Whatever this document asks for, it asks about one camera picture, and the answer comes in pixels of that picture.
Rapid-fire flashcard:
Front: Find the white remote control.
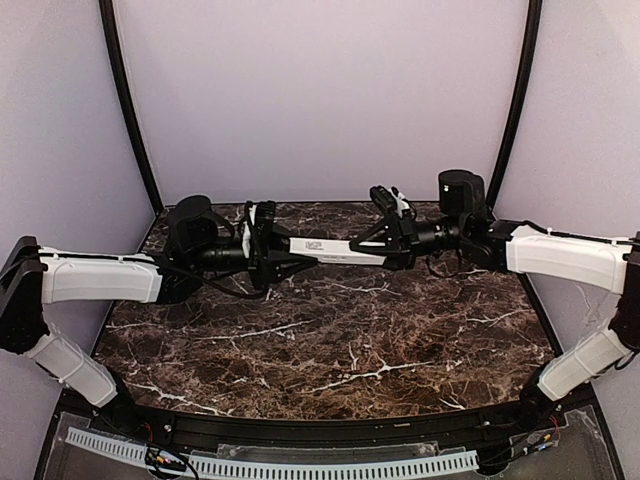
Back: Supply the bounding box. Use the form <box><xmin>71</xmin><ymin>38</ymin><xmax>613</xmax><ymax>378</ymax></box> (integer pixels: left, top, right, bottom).
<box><xmin>288</xmin><ymin>237</ymin><xmax>387</xmax><ymax>267</ymax></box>

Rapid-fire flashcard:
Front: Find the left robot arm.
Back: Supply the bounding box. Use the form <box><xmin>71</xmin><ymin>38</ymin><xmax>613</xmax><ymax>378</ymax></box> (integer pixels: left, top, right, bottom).
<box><xmin>1</xmin><ymin>195</ymin><xmax>396</xmax><ymax>410</ymax></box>

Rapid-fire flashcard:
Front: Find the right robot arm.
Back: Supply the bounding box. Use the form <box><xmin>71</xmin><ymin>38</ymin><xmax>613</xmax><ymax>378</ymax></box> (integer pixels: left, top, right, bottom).
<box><xmin>370</xmin><ymin>169</ymin><xmax>639</xmax><ymax>404</ymax></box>

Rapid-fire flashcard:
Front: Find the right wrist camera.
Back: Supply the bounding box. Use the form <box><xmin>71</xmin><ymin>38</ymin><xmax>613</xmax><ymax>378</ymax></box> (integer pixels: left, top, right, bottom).
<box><xmin>369</xmin><ymin>185</ymin><xmax>416</xmax><ymax>219</ymax></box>

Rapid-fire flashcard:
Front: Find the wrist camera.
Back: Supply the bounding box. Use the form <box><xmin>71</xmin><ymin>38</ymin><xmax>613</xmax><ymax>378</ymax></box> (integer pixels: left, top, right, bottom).
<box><xmin>369</xmin><ymin>185</ymin><xmax>416</xmax><ymax>219</ymax></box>
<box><xmin>241</xmin><ymin>201</ymin><xmax>261</xmax><ymax>260</ymax></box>

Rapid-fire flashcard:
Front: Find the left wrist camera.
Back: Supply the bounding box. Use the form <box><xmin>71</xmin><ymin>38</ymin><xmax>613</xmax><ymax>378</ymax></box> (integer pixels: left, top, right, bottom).
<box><xmin>241</xmin><ymin>201</ymin><xmax>261</xmax><ymax>260</ymax></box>

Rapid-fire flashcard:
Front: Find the black front rail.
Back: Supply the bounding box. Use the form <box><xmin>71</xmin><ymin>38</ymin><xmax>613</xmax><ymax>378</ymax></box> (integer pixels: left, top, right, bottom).
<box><xmin>47</xmin><ymin>386</ymin><xmax>604</xmax><ymax>453</ymax></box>

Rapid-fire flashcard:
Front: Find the white cable duct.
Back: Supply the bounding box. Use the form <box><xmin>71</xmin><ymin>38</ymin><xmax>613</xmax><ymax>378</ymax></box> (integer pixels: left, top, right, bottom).
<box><xmin>65</xmin><ymin>427</ymin><xmax>478</xmax><ymax>479</ymax></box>

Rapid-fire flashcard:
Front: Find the black frame post right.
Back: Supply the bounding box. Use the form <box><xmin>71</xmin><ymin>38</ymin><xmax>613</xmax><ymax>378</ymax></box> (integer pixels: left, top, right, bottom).
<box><xmin>486</xmin><ymin>0</ymin><xmax>543</xmax><ymax>212</ymax></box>

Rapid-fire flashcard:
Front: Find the black frame post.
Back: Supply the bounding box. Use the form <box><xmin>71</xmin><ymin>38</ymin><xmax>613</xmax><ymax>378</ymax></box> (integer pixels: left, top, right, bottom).
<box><xmin>98</xmin><ymin>0</ymin><xmax>164</xmax><ymax>216</ymax></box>
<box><xmin>486</xmin><ymin>0</ymin><xmax>543</xmax><ymax>212</ymax></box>

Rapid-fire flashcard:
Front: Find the black frame post left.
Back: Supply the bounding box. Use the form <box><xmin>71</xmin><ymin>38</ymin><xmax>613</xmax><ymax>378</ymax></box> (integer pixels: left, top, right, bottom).
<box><xmin>98</xmin><ymin>0</ymin><xmax>164</xmax><ymax>216</ymax></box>

